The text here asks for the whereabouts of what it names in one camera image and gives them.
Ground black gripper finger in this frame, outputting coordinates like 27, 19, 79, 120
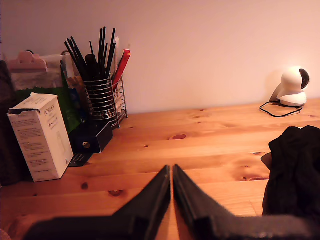
112, 164, 172, 240
172, 163, 240, 240

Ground black shorts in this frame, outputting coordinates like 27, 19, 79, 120
261, 125, 320, 217

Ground black card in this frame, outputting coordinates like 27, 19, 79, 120
68, 152, 94, 168

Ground navy blue box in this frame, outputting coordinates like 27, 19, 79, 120
67, 120, 114, 154

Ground green foil bag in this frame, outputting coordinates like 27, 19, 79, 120
15, 59, 84, 135

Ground white cardboard carton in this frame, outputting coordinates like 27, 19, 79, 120
6, 92, 75, 183

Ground printed snack packet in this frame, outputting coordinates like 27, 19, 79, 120
66, 75, 89, 124

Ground black chopstick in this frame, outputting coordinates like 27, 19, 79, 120
66, 37, 88, 80
106, 27, 117, 77
101, 26, 107, 78
107, 42, 117, 75
70, 36, 91, 76
97, 27, 104, 78
64, 40, 87, 81

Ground black spoon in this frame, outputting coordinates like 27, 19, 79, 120
84, 53, 99, 81

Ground dark brown bag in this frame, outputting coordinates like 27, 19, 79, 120
0, 59, 35, 187

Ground white chopstick sleeve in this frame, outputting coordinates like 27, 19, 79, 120
112, 36, 121, 76

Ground white clipped bag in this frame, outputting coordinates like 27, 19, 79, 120
10, 54, 66, 91

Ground pink bag clip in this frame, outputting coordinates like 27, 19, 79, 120
6, 50, 48, 74

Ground chrome wire utensil holder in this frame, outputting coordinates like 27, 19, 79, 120
83, 74, 129, 129

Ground black security camera cable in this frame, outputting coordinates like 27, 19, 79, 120
259, 99, 304, 119

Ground white security camera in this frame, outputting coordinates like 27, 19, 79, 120
269, 65, 311, 108

